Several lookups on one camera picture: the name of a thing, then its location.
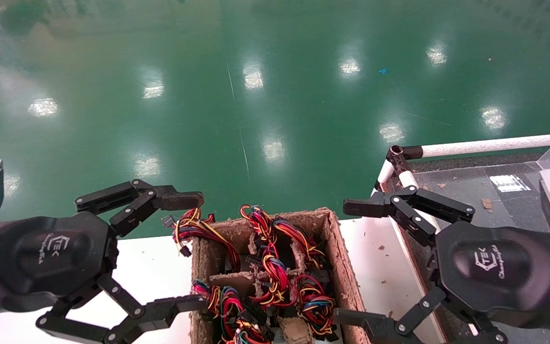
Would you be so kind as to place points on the long white rack pipe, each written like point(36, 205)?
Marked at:
point(494, 145)

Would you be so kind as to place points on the black pipe joint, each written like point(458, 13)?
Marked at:
point(399, 162)

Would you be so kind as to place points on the white rack leg pipe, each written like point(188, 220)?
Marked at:
point(386, 172)

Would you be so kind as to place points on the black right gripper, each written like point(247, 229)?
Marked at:
point(494, 267)

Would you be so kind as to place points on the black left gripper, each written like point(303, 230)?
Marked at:
point(41, 258)

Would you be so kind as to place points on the brown cardboard scrap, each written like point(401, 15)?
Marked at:
point(486, 204)

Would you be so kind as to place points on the white label sticker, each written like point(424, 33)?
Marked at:
point(509, 183)

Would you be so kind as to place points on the brown cardboard divider box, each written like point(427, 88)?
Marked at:
point(346, 286)

